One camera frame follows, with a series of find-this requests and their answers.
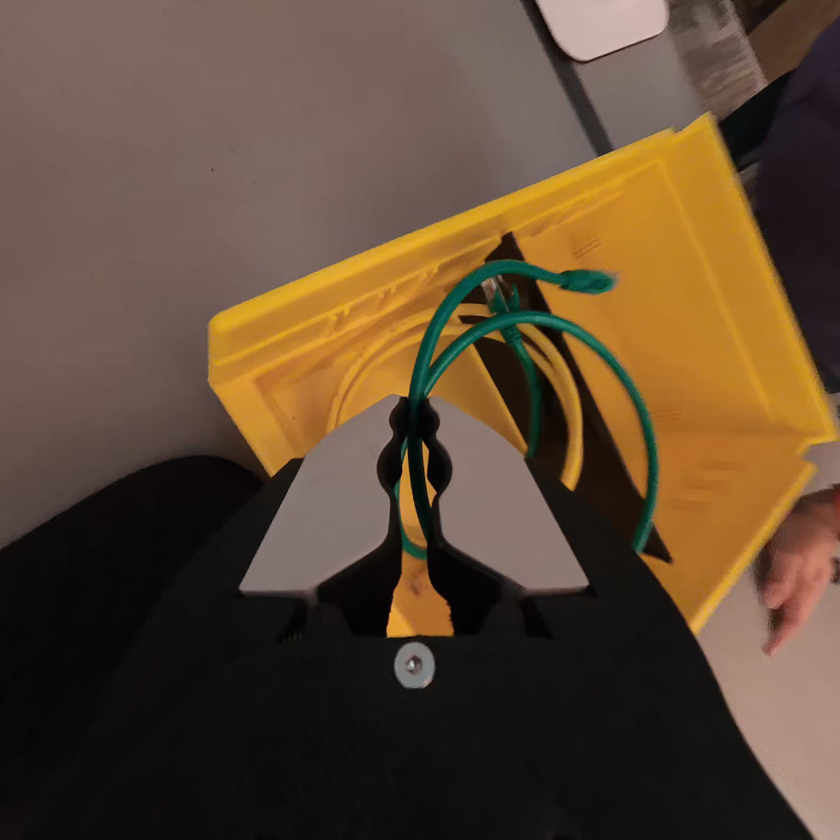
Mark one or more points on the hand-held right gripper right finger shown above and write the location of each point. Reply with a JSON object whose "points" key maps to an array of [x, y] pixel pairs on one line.
{"points": [[499, 518]]}

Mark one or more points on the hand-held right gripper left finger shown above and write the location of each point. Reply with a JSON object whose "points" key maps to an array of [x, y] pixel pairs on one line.
{"points": [[328, 518]]}

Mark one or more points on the yellow plastic bin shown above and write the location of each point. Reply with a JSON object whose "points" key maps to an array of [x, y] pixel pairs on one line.
{"points": [[689, 262]]}

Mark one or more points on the white stand base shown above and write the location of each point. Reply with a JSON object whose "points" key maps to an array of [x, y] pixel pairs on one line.
{"points": [[597, 26]]}

